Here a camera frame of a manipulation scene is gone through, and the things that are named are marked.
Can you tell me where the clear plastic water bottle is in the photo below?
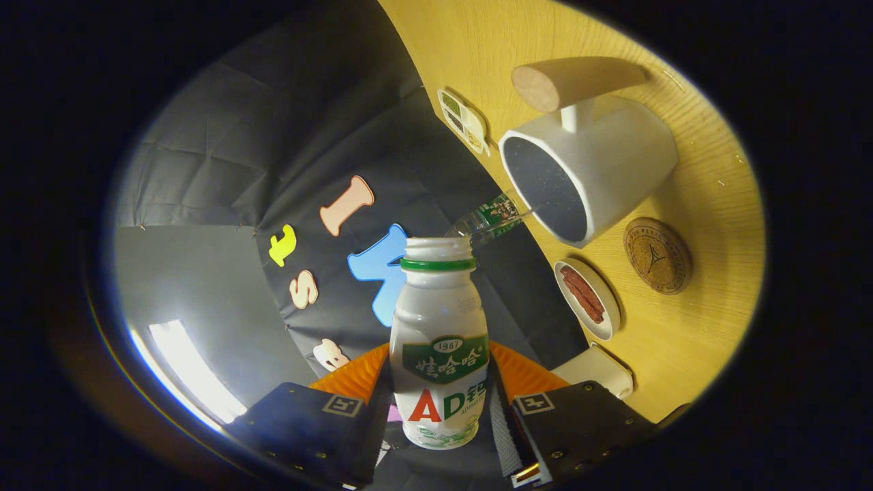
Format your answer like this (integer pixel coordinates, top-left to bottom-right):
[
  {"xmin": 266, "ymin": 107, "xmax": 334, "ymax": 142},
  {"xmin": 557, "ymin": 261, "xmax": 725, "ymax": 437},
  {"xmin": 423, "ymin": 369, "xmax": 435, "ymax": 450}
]
[{"xmin": 445, "ymin": 192, "xmax": 539, "ymax": 248}]

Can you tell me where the black backdrop cloth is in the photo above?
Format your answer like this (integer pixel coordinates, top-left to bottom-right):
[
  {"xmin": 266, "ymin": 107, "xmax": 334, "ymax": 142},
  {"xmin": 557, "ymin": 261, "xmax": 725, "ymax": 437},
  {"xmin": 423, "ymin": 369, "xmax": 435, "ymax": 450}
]
[{"xmin": 113, "ymin": 0, "xmax": 591, "ymax": 491}]

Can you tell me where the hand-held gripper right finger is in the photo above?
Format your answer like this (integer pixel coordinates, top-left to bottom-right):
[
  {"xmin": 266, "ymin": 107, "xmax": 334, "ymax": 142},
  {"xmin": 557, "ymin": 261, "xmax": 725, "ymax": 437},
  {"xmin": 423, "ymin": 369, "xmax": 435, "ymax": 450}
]
[{"xmin": 488, "ymin": 342, "xmax": 659, "ymax": 488}]

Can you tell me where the wooden table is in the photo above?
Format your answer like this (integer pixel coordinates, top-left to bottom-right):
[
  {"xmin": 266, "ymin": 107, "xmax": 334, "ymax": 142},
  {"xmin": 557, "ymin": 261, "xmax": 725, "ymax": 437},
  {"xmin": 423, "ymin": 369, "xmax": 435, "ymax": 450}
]
[{"xmin": 379, "ymin": 0, "xmax": 765, "ymax": 423}]

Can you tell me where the white juice bottle green label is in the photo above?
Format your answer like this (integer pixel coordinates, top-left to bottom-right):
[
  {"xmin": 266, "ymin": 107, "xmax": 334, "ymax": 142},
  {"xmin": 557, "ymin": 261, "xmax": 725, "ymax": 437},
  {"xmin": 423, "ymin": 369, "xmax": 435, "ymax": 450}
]
[{"xmin": 389, "ymin": 237, "xmax": 490, "ymax": 451}]

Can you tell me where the white round plate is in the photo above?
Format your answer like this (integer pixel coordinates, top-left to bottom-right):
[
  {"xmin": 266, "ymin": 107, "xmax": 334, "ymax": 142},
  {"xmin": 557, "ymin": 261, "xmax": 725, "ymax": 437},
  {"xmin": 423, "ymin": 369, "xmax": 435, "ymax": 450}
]
[{"xmin": 553, "ymin": 257, "xmax": 622, "ymax": 341}]

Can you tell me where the round cork coaster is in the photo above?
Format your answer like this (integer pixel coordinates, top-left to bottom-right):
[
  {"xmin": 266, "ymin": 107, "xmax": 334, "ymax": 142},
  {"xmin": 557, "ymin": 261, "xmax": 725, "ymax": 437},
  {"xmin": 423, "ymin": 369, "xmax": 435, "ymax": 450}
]
[{"xmin": 623, "ymin": 217, "xmax": 693, "ymax": 295}]

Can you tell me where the cream toaster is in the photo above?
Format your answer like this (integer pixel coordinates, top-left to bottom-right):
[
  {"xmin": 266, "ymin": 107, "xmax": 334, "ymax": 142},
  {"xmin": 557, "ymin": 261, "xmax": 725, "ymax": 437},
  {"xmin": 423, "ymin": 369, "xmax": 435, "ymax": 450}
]
[{"xmin": 551, "ymin": 343, "xmax": 635, "ymax": 400}]

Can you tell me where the white divided dish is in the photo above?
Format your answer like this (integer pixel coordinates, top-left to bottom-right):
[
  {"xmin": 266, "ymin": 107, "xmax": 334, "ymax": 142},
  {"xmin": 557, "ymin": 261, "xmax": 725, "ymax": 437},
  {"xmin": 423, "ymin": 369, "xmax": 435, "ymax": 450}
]
[{"xmin": 437, "ymin": 89, "xmax": 490, "ymax": 156}]

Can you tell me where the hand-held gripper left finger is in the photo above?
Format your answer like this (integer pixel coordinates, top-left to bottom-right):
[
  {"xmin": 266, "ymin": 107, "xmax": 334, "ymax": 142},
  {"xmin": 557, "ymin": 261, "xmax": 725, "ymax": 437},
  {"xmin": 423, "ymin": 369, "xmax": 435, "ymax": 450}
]
[{"xmin": 225, "ymin": 343, "xmax": 395, "ymax": 490}]

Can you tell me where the red sausage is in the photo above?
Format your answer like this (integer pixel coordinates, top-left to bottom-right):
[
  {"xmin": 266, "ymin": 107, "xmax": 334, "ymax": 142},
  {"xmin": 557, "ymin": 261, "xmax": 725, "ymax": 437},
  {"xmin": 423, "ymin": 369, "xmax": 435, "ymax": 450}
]
[
  {"xmin": 561, "ymin": 267, "xmax": 601, "ymax": 325},
  {"xmin": 569, "ymin": 266, "xmax": 606, "ymax": 320}
]

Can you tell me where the white cup wooden handle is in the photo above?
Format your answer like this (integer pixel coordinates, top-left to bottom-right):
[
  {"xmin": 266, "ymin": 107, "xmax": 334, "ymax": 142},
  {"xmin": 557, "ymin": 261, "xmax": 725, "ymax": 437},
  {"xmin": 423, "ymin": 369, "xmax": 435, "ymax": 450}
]
[{"xmin": 498, "ymin": 57, "xmax": 679, "ymax": 248}]

